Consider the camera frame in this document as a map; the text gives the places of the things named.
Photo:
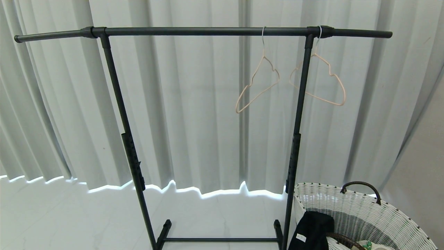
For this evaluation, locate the pink clothes hanger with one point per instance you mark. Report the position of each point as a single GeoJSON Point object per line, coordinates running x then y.
{"type": "Point", "coordinates": [258, 97]}
{"type": "Point", "coordinates": [326, 99]}

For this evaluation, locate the black clothes rack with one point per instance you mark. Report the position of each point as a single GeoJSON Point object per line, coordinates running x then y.
{"type": "Point", "coordinates": [208, 31]}

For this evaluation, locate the white laundry basket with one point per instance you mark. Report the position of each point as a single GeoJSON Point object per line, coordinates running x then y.
{"type": "Point", "coordinates": [364, 208]}

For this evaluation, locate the black garment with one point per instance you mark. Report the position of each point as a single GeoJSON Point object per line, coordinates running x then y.
{"type": "Point", "coordinates": [312, 229]}

